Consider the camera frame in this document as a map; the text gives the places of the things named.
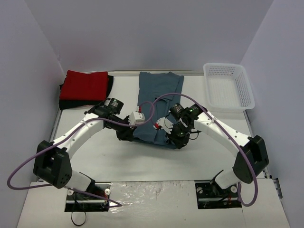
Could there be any blue t shirt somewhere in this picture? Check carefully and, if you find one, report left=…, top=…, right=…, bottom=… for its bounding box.
left=133, top=72, right=184, bottom=149

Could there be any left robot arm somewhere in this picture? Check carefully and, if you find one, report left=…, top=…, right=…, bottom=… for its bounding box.
left=33, top=98, right=145, bottom=199

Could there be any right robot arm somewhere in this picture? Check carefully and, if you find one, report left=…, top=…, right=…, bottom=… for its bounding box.
left=157, top=103, right=269, bottom=196

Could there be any red folded t shirt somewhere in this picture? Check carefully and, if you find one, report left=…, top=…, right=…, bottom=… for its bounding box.
left=59, top=70, right=108, bottom=101

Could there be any black folded t shirt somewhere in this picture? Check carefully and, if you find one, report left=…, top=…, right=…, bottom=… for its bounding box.
left=59, top=75, right=114, bottom=110

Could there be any white plastic basket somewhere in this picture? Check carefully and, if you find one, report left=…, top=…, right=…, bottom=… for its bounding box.
left=203, top=63, right=255, bottom=112

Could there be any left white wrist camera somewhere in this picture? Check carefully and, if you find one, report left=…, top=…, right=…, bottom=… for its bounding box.
left=128, top=106, right=145, bottom=125

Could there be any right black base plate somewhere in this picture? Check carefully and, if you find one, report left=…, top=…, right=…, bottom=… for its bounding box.
left=194, top=181, right=242, bottom=209

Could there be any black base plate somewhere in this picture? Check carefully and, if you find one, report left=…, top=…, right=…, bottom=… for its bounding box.
left=64, top=190, right=109, bottom=212
left=194, top=181, right=242, bottom=209

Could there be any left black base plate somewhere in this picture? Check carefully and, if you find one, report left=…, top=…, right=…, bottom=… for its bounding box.
left=64, top=190, right=109, bottom=212

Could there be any thin black cable loop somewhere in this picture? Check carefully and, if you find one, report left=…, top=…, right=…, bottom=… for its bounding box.
left=70, top=209, right=86, bottom=227

